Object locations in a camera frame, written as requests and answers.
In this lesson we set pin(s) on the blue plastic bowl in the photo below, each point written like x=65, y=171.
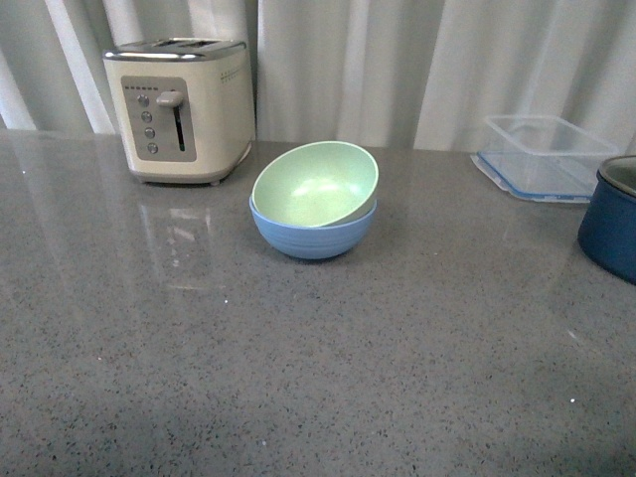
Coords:
x=313, y=243

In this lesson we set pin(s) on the green plastic bowl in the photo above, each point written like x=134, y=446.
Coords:
x=317, y=185

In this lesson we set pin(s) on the white curtain backdrop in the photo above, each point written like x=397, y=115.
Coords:
x=411, y=74

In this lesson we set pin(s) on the cream two-slot toaster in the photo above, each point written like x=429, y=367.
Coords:
x=184, y=107

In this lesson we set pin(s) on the clear plastic food container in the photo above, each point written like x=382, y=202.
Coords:
x=542, y=158

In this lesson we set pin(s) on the blue saucepan with handle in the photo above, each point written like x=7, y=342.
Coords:
x=607, y=232

